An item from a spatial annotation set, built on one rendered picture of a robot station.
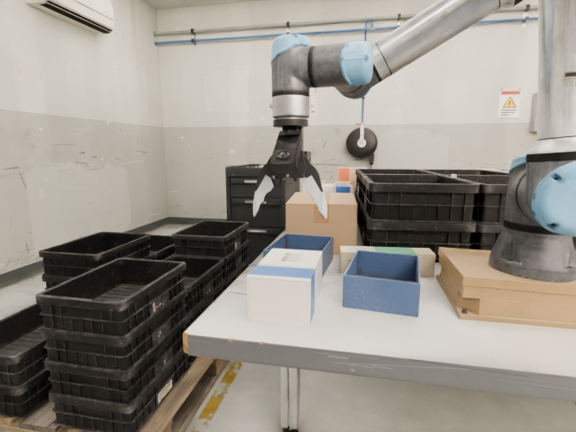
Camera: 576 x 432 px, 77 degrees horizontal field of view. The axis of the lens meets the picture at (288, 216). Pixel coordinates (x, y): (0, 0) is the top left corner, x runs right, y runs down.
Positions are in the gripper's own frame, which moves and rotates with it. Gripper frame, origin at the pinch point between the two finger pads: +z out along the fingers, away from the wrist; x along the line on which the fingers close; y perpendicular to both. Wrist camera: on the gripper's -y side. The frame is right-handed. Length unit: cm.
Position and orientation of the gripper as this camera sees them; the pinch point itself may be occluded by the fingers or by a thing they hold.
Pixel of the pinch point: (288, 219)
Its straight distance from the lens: 74.2
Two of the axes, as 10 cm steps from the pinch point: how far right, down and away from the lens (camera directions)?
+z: 0.0, 9.9, 1.7
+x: -9.8, -0.3, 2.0
